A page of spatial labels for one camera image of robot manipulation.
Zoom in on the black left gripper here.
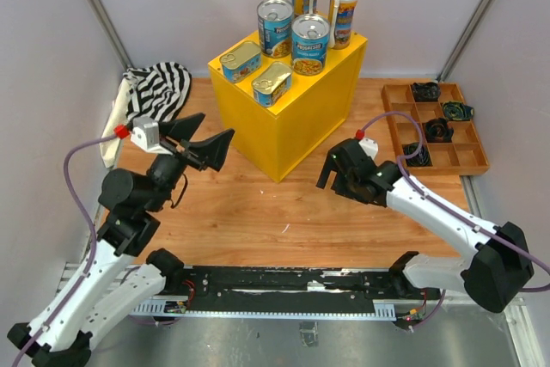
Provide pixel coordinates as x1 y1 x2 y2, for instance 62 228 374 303
147 113 236 210

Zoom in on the gold tin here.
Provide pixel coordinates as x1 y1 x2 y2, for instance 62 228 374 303
252 62 293 107
219 40 262 83

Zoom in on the blue Progresso soup can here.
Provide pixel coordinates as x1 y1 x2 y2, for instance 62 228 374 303
257 0 293 58

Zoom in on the yellow tall congee can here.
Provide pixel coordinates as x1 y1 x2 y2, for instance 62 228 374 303
328 0 358 49

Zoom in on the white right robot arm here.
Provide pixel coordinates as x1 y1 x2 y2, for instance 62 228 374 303
316 138 534 313

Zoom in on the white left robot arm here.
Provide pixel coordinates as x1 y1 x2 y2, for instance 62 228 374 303
7 113 235 366

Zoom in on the black white striped cloth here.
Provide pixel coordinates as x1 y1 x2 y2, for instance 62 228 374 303
102 62 193 137

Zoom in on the yellow cabinet box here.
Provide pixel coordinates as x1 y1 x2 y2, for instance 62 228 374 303
208 33 368 182

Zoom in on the dark cloth roll front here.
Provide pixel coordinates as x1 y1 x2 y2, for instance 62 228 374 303
403 142 432 168

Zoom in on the black cloth roll middle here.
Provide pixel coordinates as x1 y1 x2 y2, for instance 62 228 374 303
423 118 454 144

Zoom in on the black cloth roll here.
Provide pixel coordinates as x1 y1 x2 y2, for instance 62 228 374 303
411 82 441 102
423 118 454 144

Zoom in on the black cloth roll back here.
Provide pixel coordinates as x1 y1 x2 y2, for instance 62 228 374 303
411 82 441 102

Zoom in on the wooden compartment tray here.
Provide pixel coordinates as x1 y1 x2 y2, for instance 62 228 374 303
381 82 490 176

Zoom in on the dark green patterned cloth roll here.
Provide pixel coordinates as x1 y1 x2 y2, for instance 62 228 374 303
442 101 474 121

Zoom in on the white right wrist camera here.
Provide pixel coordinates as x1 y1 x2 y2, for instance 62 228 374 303
355 129 379 160

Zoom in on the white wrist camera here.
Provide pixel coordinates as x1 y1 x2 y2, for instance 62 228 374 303
113 117 173 155
355 129 379 160

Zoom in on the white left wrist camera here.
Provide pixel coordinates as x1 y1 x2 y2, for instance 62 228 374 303
113 117 173 155

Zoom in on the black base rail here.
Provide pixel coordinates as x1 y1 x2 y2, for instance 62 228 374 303
153 266 441 322

